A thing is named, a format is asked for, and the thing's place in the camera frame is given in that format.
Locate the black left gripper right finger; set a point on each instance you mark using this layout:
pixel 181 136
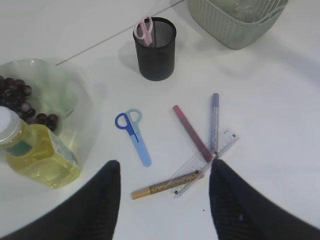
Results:
pixel 240 212

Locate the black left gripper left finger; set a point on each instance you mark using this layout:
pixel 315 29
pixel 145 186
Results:
pixel 89 214

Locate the red glitter marker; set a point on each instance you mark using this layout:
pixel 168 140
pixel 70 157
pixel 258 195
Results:
pixel 205 153

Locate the yellow oil bottle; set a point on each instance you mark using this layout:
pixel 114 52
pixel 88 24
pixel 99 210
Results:
pixel 34 151

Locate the blue scissors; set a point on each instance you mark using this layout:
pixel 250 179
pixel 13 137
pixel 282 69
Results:
pixel 132 128

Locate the purple grape bunch with leaf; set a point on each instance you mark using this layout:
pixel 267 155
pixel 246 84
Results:
pixel 15 94

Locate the pink purple scissors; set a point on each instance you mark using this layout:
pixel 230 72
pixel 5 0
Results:
pixel 143 30

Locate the clear plastic sheet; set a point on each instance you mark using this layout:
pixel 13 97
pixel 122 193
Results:
pixel 245 10

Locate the translucent green wavy plate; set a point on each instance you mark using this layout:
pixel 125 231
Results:
pixel 69 91

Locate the black mesh pen cup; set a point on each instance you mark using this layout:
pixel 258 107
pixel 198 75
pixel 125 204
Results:
pixel 157 61

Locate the pale green woven basket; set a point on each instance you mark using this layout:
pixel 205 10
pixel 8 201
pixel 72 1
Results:
pixel 217 18

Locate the gold glitter marker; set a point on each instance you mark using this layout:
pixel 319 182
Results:
pixel 165 185

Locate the silver glitter marker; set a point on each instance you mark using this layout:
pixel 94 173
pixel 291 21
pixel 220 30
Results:
pixel 214 124

